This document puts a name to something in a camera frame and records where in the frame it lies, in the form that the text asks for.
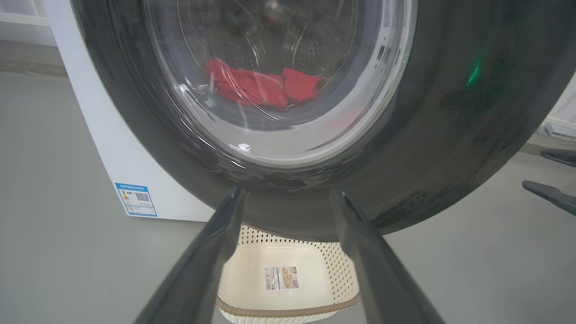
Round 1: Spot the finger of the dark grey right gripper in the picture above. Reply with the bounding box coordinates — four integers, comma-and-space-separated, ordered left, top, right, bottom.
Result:
540, 148, 576, 168
522, 180, 576, 216

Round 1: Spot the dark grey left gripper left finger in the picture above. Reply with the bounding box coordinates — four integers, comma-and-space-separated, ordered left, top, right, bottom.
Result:
134, 187, 247, 324

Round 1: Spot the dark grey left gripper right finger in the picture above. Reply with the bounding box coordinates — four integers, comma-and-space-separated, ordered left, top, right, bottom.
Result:
331, 188, 445, 324

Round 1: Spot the dark round washing machine door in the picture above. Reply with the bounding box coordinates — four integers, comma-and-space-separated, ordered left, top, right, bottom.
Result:
70, 0, 576, 241

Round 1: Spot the plain red shirt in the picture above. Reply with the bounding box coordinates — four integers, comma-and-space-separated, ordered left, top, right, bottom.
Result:
205, 58, 288, 112

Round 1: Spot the red jersey with white print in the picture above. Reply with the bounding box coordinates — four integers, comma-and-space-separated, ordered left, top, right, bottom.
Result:
283, 67, 325, 106

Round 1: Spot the cream perforated laundry basket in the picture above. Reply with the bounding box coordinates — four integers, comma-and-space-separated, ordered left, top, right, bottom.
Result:
216, 224, 361, 324

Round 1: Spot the white barcode basket label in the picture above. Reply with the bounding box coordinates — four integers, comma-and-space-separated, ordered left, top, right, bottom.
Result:
263, 265, 300, 291

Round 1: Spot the white front-load washing machine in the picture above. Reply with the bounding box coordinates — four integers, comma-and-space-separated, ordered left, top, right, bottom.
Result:
43, 0, 216, 222

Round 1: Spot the steel washing machine drum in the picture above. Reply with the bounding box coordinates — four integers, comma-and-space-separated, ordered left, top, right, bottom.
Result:
178, 0, 360, 131

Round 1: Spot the white cabinet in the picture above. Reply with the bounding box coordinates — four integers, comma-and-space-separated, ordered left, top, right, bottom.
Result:
538, 72, 576, 142
0, 0, 57, 45

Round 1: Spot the blue energy label sticker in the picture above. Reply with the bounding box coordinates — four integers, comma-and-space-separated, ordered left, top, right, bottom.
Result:
115, 182, 158, 217

